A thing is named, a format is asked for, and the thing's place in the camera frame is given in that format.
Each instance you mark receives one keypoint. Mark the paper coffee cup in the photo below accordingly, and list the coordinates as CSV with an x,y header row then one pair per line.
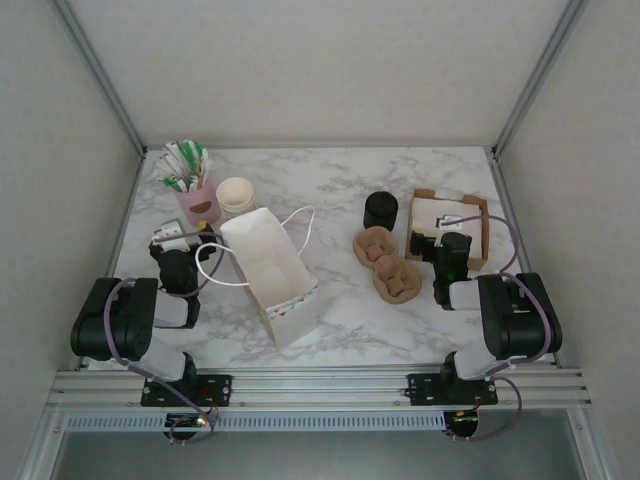
x,y
240,212
235,192

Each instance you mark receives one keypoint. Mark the pink holder cup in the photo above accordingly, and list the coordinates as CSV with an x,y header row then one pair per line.
x,y
200,205

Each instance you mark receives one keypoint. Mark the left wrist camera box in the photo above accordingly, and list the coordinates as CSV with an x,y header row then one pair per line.
x,y
169,231

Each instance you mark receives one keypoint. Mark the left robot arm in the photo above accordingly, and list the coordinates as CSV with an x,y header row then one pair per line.
x,y
125,320

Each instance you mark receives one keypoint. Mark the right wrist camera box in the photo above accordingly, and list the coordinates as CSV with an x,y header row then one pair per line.
x,y
447,221

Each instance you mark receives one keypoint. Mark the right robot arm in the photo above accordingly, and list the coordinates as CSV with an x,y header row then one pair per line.
x,y
520,320

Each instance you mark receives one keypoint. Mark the white paper bag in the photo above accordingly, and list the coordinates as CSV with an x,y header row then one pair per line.
x,y
260,250

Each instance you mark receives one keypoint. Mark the wooden stirrer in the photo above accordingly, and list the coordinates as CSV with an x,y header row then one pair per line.
x,y
203,167

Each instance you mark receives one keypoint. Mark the white wrapped straw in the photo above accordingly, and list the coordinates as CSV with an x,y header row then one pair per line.
x,y
167,175

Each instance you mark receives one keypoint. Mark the white paper napkin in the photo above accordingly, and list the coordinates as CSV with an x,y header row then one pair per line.
x,y
425,212

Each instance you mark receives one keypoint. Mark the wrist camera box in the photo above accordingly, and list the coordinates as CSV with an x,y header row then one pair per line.
x,y
447,221
169,231

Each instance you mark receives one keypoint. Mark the brown cardboard box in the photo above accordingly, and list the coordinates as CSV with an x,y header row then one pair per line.
x,y
484,235

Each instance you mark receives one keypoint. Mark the aluminium frame post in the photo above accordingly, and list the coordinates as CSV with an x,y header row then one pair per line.
x,y
540,75
105,80

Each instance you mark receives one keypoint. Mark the aluminium front rail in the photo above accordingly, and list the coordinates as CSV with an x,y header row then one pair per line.
x,y
320,387

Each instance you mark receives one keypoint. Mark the green striped wrapped straw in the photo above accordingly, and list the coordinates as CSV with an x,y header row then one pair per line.
x,y
196,157
177,155

